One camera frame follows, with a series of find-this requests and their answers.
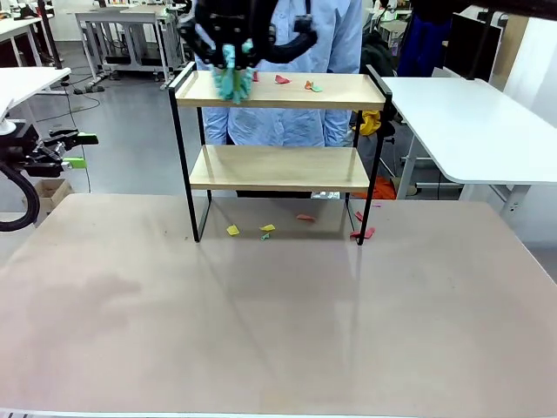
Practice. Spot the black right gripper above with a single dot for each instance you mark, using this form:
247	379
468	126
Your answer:
226	22

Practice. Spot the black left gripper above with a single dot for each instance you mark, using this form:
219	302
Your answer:
17	146

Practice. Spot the teal microfiber duster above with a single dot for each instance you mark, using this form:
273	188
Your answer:
230	82

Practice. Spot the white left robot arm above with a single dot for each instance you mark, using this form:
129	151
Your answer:
5	126

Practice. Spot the two-tier wooden black-framed shelf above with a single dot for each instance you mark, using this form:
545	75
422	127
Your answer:
278	99

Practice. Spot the cardboard box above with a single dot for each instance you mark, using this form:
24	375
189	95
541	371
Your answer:
50	189

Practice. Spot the power strip on floor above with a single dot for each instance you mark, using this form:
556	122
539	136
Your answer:
89	89

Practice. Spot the white table with rounded corner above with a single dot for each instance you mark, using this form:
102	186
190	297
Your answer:
26	82

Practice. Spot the orange paper scrap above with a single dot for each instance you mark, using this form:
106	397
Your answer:
308	84

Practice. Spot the person in blue shirt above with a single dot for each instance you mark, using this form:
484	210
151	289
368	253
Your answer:
300	117

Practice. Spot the black pole stand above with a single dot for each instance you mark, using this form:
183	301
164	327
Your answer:
48	35

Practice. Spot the white desk with dark panel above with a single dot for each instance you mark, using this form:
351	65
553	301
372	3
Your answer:
17	28

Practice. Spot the dark green jacket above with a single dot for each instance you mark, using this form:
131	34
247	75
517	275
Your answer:
376	54

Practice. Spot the yellow cloth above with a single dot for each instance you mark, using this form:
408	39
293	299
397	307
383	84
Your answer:
370	124

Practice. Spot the white printed packet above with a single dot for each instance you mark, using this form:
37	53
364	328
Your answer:
326	194

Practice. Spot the yellow paper scrap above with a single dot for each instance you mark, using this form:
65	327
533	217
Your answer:
233	230
267	227

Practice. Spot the salmon red paper scrap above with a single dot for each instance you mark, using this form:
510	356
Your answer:
304	216

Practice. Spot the person in dark blue clothes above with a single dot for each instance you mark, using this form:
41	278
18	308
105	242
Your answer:
422	43

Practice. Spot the orange cloth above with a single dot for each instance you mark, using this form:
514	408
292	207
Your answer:
385	187

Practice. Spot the black monitor panel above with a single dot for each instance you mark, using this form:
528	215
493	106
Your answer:
472	48

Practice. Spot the large white side table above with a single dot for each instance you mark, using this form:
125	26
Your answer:
478	143

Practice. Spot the brown cardboard panel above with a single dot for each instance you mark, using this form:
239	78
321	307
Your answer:
509	52

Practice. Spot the grey metal desk frame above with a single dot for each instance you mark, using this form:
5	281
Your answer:
122	19

